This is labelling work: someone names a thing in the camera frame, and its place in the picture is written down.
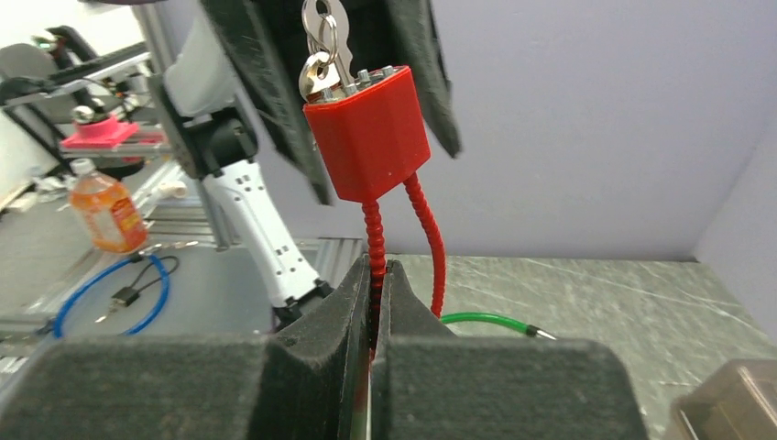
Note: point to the red cable lock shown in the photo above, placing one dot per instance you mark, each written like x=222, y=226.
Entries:
x=373, y=139

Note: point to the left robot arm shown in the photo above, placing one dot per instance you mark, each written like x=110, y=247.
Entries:
x=217, y=147

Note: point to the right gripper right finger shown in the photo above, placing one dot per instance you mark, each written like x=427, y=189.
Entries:
x=428, y=383

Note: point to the orange drink bottle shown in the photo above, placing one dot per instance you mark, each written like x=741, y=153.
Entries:
x=106, y=209

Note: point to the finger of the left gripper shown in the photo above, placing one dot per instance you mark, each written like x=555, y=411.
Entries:
x=403, y=32
x=265, y=42

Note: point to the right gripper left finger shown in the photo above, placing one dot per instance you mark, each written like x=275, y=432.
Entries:
x=308, y=381

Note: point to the brown translucent tool box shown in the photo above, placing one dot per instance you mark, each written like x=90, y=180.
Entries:
x=738, y=401

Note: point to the pink plastic part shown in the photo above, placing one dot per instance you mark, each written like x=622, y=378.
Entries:
x=105, y=134

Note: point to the green cable lock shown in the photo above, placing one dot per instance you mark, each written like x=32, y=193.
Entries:
x=528, y=330

